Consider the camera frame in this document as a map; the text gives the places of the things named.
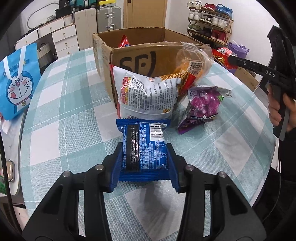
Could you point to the blue cookie snack packet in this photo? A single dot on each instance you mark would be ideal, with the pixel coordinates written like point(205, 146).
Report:
point(145, 155)

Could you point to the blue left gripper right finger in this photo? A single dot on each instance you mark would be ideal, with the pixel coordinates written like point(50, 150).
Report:
point(172, 167)

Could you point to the white noodle snack bag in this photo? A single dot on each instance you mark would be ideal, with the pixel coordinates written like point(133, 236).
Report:
point(147, 98)

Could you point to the checkered teal tablecloth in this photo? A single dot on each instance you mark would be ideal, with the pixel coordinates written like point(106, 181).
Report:
point(70, 125)

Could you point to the orange bread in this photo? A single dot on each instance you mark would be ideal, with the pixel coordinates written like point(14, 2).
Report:
point(192, 63)

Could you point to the wooden door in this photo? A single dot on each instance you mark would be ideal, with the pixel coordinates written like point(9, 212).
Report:
point(144, 13)

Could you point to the small cardboard box on floor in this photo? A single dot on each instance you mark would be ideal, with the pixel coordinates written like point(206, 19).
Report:
point(246, 78)

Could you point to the white drawer cabinet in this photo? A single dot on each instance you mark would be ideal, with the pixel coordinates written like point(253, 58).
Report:
point(59, 34)

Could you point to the silver suitcase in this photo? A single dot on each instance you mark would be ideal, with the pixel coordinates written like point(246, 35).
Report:
point(108, 18)

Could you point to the blue Doraemon tote bag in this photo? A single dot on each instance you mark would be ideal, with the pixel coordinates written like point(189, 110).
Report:
point(20, 75)

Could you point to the shoe rack with shoes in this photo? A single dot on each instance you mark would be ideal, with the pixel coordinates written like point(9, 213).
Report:
point(210, 22)

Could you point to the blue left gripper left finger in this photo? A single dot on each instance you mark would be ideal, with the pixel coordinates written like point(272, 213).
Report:
point(115, 166)

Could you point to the brown SF cardboard box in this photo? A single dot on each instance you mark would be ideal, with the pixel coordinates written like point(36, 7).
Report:
point(152, 52)

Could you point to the purple candy bag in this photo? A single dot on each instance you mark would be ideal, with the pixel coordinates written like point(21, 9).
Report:
point(203, 106)

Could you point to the right hand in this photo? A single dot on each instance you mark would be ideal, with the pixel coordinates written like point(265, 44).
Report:
point(274, 108)

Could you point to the red snack packet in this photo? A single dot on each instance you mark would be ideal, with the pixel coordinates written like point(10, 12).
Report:
point(221, 56)

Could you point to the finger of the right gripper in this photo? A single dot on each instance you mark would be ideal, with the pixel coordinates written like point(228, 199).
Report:
point(234, 61)

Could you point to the woven basket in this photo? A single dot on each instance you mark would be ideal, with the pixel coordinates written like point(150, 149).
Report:
point(45, 55)

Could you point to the red snack bag in box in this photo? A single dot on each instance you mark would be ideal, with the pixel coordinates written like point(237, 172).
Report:
point(124, 42)

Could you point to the beige suitcase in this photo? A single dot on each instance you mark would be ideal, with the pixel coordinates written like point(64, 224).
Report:
point(86, 26)

